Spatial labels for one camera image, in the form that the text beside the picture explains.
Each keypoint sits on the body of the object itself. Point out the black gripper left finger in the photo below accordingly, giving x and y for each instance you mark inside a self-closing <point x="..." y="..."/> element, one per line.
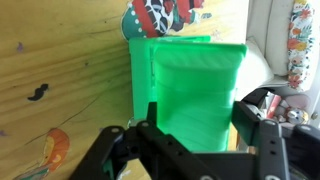
<point x="160" y="143"/>

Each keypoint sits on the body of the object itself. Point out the small plush toy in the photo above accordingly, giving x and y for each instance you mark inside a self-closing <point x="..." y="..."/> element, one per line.
<point x="296" y="115"/>

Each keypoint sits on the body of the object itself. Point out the Santa Claus sticker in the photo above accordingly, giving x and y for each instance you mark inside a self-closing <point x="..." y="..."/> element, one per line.
<point x="146" y="16"/>

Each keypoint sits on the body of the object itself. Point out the grey sectional sofa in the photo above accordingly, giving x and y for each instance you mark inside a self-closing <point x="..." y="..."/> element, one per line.
<point x="266" y="33"/>

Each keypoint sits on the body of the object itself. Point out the small black moustache sticker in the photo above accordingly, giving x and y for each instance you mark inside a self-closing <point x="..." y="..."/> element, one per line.
<point x="36" y="96"/>

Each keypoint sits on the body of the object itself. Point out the green plastic lunch box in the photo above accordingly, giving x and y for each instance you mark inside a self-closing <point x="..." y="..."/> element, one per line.
<point x="193" y="93"/>

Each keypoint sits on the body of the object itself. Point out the oval patterned throw pillow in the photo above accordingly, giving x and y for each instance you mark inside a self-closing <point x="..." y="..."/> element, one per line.
<point x="300" y="50"/>

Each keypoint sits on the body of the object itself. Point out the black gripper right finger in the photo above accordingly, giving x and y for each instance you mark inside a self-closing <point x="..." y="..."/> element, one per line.
<point x="273" y="146"/>

